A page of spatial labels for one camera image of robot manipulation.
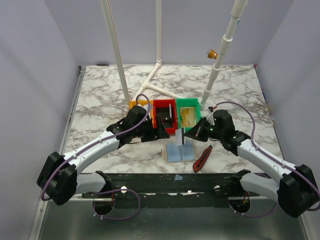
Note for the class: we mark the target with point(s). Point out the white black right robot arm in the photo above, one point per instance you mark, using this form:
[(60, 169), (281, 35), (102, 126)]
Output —
[(292, 187)]

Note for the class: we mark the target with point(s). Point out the red black utility knife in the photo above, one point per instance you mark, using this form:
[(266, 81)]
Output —
[(197, 166)]

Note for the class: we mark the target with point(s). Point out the white PVC pipe frame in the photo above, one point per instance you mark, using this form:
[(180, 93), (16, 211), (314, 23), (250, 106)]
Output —
[(236, 13)]

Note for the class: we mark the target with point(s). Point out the gold card in green bin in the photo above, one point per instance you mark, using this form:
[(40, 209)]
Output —
[(188, 117)]

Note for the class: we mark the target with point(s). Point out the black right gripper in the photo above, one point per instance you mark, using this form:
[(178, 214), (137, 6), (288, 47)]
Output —
[(200, 129)]

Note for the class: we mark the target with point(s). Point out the silver card with magstripe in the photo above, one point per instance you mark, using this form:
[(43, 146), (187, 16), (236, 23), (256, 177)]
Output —
[(180, 137)]

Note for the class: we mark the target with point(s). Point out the black VIP card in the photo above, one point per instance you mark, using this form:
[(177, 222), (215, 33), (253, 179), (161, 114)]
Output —
[(163, 112)]

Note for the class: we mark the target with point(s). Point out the red plastic bin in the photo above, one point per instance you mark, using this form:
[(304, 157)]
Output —
[(164, 103)]

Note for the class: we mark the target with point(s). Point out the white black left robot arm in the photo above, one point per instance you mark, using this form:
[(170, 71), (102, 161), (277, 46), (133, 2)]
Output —
[(58, 177)]

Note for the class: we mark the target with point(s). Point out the green plastic bin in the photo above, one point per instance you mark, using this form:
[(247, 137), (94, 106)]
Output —
[(187, 102)]

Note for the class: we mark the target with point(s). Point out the yellow plastic bin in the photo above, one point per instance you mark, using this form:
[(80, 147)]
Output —
[(144, 104)]

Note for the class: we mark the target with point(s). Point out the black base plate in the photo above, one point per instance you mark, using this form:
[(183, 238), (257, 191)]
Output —
[(182, 190)]

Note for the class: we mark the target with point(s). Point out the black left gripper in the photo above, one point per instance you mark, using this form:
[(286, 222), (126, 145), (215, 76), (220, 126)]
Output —
[(152, 135)]

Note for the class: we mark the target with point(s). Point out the orange knob on pipe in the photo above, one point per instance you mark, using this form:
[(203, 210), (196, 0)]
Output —
[(211, 54)]

